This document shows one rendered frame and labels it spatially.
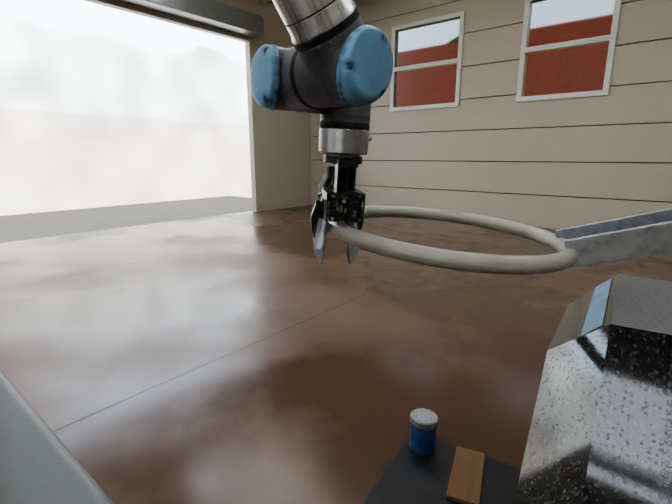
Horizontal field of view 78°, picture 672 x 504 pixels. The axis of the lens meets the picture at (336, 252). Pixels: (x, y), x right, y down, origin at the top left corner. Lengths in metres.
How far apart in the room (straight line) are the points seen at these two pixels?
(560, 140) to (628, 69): 1.13
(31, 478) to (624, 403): 0.69
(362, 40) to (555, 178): 6.57
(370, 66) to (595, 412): 0.57
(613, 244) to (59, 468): 0.81
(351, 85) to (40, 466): 0.48
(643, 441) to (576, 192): 6.37
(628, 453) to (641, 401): 0.07
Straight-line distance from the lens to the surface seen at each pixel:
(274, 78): 0.64
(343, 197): 0.75
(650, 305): 0.91
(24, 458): 0.44
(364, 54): 0.55
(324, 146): 0.75
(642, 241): 0.86
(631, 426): 0.73
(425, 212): 1.09
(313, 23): 0.54
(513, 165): 7.18
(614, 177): 6.93
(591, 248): 0.84
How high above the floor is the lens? 1.08
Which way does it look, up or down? 13 degrees down
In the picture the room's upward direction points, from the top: straight up
